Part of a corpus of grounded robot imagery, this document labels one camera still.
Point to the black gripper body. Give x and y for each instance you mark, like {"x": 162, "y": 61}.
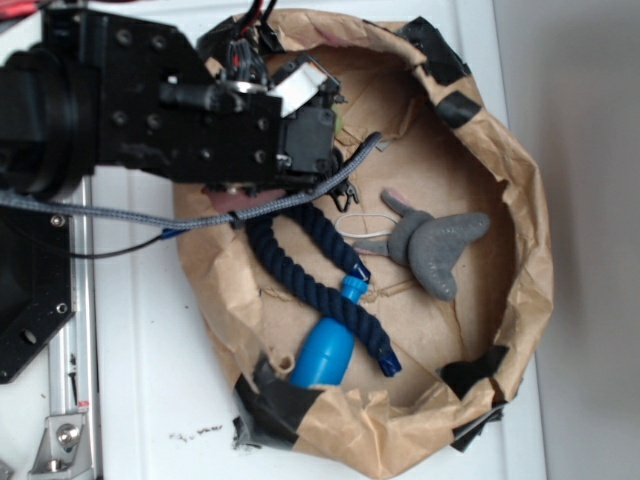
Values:
{"x": 306, "y": 155}

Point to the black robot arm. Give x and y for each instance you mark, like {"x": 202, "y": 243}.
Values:
{"x": 107, "y": 90}

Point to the pink plush bunny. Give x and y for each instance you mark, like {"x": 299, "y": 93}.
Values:
{"x": 223, "y": 202}

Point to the grey plush shark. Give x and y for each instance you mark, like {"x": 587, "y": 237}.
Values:
{"x": 429, "y": 246}

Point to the brown paper bag bin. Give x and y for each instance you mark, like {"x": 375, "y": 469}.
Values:
{"x": 463, "y": 360}

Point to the blue plastic toy bottle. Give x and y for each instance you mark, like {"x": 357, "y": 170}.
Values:
{"x": 325, "y": 355}

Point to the white tray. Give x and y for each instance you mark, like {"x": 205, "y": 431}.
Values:
{"x": 166, "y": 409}

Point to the navy blue rope toy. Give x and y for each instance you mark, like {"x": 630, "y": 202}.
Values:
{"x": 301, "y": 249}

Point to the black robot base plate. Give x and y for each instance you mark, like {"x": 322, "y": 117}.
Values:
{"x": 36, "y": 285}

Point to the aluminium extrusion rail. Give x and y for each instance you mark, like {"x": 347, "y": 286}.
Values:
{"x": 73, "y": 370}

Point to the metal corner bracket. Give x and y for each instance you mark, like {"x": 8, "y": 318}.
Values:
{"x": 64, "y": 451}

